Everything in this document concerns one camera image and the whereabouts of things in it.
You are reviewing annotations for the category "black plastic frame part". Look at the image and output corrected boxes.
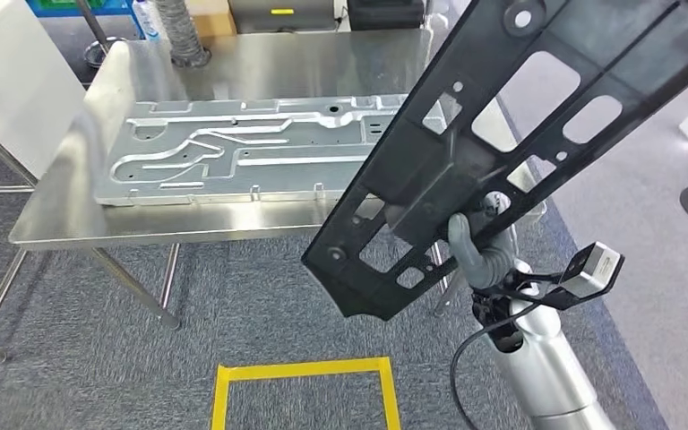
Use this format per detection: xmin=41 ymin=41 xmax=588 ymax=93
xmin=301 ymin=0 xmax=688 ymax=322

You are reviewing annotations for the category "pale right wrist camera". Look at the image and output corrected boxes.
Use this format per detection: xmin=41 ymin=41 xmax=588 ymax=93
xmin=559 ymin=241 xmax=625 ymax=300

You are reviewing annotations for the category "metal pole stand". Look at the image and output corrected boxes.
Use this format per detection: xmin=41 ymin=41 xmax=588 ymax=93
xmin=73 ymin=0 xmax=128 ymax=69

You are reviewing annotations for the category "white cabinet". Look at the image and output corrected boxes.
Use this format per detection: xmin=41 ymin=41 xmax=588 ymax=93
xmin=0 ymin=0 xmax=87 ymax=179

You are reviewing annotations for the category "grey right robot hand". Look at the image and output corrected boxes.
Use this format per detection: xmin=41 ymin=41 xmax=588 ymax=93
xmin=447 ymin=193 xmax=520 ymax=292

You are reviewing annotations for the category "grey metal fixture plate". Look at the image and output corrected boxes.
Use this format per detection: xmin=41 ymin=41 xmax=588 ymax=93
xmin=93 ymin=93 xmax=458 ymax=208

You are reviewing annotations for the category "cardboard box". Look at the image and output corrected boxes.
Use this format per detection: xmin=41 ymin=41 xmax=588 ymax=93
xmin=186 ymin=0 xmax=237 ymax=37

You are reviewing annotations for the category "clear plastic bottle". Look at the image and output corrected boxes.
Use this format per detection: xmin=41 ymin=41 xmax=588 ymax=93
xmin=132 ymin=0 xmax=164 ymax=41

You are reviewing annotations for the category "grey ribbed hose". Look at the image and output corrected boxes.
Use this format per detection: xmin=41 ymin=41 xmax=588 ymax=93
xmin=153 ymin=0 xmax=211 ymax=67

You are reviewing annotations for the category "black bag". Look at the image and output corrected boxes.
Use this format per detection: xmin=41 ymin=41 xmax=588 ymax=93
xmin=347 ymin=0 xmax=427 ymax=32

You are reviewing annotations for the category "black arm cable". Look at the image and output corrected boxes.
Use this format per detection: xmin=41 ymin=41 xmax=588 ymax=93
xmin=449 ymin=308 xmax=526 ymax=430

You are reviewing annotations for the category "blue plastic crate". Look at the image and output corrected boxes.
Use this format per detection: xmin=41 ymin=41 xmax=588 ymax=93
xmin=26 ymin=0 xmax=143 ymax=18

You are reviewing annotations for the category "stainless steel workbench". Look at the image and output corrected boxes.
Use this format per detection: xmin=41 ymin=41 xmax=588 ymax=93
xmin=0 ymin=28 xmax=550 ymax=365

